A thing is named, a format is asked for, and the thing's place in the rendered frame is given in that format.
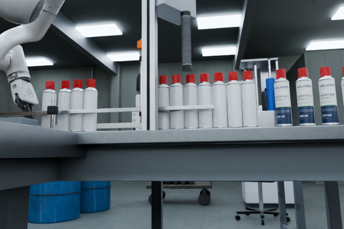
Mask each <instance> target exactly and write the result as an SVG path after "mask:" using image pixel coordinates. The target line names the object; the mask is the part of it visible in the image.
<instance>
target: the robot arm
mask: <svg viewBox="0 0 344 229"><path fill-rule="evenodd" d="M64 1H65V0H0V17H2V18H3V19H5V20H7V21H9V22H12V23H15V24H19V25H20V26H18V27H15V28H12V29H10V30H7V31H5V32H3V33H2V34H1V35H0V70H2V71H4V72H5V73H6V75H7V79H8V82H9V84H10V85H11V92H12V97H13V101H14V103H15V105H17V106H18V107H19V108H21V109H22V111H34V110H35V109H36V107H35V105H38V99H37V96H36V94H35V91H34V88H33V86H32V84H31V83H30V80H31V77H30V74H29V70H28V67H27V63H26V60H25V56H24V53H23V49H22V47H21V46H20V45H19V44H22V43H26V42H36V41H40V40H41V39H42V38H43V37H44V35H45V33H46V32H47V30H48V28H49V26H50V25H51V23H52V21H53V20H54V18H55V16H56V14H57V13H58V11H59V9H60V7H61V6H62V4H63V2H64Z"/></svg>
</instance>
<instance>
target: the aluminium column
mask: <svg viewBox="0 0 344 229"><path fill-rule="evenodd" d="M141 130H158V31H157V11H156V8H155V0H142V90H141Z"/></svg>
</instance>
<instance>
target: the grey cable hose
mask: <svg viewBox="0 0 344 229"><path fill-rule="evenodd" d="M190 18H191V12H190V11H182V12H181V36H182V37H181V39H182V71H183V72H190V71H192V65H191V64H192V60H191V20H190Z"/></svg>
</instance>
